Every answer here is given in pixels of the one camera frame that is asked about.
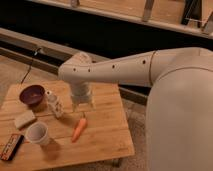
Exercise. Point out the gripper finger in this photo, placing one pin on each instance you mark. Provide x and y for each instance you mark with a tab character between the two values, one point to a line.
90	104
74	107

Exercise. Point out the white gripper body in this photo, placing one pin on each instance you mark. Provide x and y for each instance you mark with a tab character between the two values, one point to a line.
81	93

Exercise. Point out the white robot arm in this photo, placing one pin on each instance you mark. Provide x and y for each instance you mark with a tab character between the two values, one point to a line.
179	112

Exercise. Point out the small white bottle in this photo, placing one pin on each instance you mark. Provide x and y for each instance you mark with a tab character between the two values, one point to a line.
54	104

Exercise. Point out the orange carrot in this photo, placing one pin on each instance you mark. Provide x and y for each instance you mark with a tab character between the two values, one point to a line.
80	127

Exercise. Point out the dark red bowl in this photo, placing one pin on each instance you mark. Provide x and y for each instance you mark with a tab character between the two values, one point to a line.
32	95

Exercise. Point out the black orange snack bar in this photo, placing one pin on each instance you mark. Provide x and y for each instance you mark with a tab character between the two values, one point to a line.
11	147

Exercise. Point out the grey metal rail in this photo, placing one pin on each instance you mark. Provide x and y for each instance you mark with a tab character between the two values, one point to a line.
45	47

